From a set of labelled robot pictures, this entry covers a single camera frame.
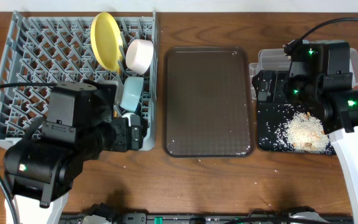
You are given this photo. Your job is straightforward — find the small white cup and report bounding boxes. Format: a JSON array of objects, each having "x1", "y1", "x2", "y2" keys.
[{"x1": 122, "y1": 113, "x2": 142, "y2": 126}]

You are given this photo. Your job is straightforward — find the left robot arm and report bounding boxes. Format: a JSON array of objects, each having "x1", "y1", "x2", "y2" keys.
[{"x1": 4, "y1": 114, "x2": 147, "y2": 223}]

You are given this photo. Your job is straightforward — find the spilled rice pile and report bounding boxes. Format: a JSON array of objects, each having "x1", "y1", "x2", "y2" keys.
[{"x1": 265, "y1": 104, "x2": 332, "y2": 154}]

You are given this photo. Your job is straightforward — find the black waste tray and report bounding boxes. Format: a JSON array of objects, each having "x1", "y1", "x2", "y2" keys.
[{"x1": 255, "y1": 99, "x2": 337, "y2": 156}]

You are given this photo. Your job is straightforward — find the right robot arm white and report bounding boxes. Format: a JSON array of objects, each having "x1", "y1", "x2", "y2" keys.
[{"x1": 252, "y1": 70, "x2": 358, "y2": 223}]

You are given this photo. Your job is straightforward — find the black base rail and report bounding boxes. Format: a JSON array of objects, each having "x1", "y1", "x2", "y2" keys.
[{"x1": 58, "y1": 203, "x2": 354, "y2": 224}]

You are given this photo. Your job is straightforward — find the white bowl with food residue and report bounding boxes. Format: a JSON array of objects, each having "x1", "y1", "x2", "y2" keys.
[{"x1": 126, "y1": 39, "x2": 154, "y2": 75}]

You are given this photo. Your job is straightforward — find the grey dishwasher rack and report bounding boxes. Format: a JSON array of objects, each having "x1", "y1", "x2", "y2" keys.
[{"x1": 0, "y1": 11, "x2": 160, "y2": 151}]

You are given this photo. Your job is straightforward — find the light blue bowl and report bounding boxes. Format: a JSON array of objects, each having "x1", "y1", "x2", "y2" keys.
[{"x1": 120, "y1": 77, "x2": 144, "y2": 112}]

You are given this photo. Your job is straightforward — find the clear plastic waste bin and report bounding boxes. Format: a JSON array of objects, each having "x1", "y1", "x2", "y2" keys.
[{"x1": 250, "y1": 49, "x2": 358, "y2": 104}]

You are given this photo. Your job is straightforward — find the dark brown serving tray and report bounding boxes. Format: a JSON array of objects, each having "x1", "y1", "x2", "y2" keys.
[{"x1": 163, "y1": 46, "x2": 255, "y2": 158}]

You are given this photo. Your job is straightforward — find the yellow plate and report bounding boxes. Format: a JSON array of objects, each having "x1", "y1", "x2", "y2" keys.
[{"x1": 90, "y1": 12, "x2": 123, "y2": 72}]

